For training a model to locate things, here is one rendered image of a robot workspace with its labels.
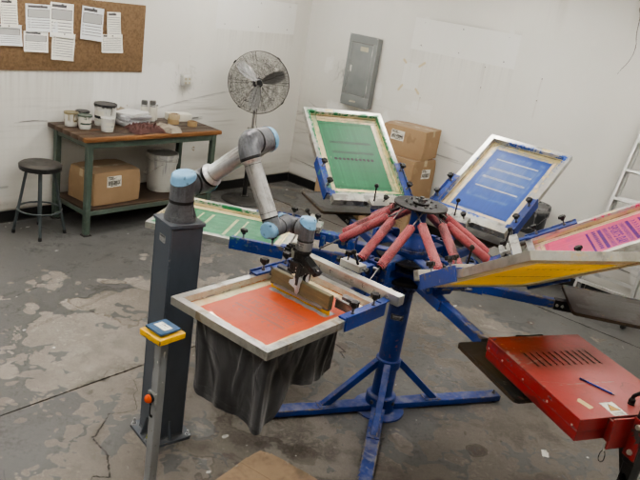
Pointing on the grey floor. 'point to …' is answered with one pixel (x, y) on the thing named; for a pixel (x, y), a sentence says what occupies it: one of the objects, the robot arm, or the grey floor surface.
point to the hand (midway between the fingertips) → (300, 290)
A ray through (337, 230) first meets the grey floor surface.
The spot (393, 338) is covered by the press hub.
